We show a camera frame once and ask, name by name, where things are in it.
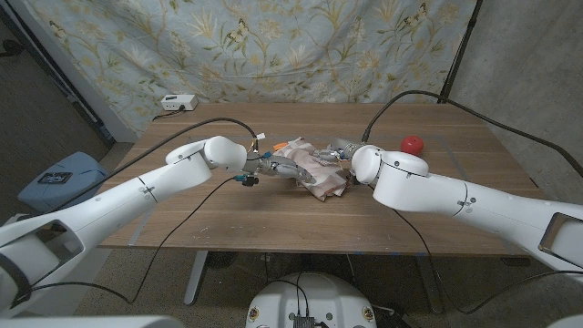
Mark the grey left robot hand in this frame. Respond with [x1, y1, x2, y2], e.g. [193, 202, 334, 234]
[245, 152, 318, 186]

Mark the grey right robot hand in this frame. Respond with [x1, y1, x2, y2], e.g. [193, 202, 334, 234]
[312, 138, 365, 168]

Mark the beige orange patterned cloth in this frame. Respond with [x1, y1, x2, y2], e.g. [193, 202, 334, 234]
[272, 136, 354, 201]

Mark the red ball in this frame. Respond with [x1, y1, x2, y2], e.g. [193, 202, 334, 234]
[400, 135, 425, 157]

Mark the floral printed backdrop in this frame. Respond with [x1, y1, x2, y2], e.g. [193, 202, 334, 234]
[25, 0, 477, 138]

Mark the white power box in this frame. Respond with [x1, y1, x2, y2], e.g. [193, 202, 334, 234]
[159, 94, 199, 112]

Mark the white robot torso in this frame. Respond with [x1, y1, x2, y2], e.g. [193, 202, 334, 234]
[244, 272, 378, 328]

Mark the white table leg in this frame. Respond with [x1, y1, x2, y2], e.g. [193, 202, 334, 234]
[183, 250, 210, 306]

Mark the black backdrop stand pole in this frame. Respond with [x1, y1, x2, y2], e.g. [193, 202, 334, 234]
[436, 0, 484, 105]

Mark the dark grey table leg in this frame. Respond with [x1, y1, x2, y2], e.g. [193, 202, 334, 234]
[416, 254, 445, 315]

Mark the blue storage box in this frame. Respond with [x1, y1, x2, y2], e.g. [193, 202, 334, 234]
[16, 151, 110, 215]

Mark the grey perforated partition panel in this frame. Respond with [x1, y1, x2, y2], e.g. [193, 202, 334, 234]
[0, 4, 118, 229]

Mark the small black fixture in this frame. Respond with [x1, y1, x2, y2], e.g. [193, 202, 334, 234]
[0, 39, 26, 58]

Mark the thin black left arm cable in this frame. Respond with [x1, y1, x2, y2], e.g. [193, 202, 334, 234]
[29, 174, 260, 305]

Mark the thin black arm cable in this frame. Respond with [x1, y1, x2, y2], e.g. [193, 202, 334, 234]
[29, 174, 260, 305]
[350, 172, 583, 315]

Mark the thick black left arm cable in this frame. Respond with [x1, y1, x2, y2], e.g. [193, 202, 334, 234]
[17, 117, 260, 222]

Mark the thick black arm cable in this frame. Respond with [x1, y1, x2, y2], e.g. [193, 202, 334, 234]
[17, 117, 260, 222]
[362, 89, 583, 179]

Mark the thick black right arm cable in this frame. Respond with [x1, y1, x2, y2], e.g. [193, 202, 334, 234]
[362, 89, 583, 179]

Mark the black torso cable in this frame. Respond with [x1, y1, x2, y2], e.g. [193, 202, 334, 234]
[271, 272, 312, 320]

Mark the black power box cable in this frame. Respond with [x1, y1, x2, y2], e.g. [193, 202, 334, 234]
[151, 105, 187, 122]

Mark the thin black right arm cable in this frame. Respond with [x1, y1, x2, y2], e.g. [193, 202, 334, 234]
[350, 172, 583, 315]

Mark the black left arm strap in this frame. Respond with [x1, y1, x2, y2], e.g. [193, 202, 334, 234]
[0, 252, 34, 311]

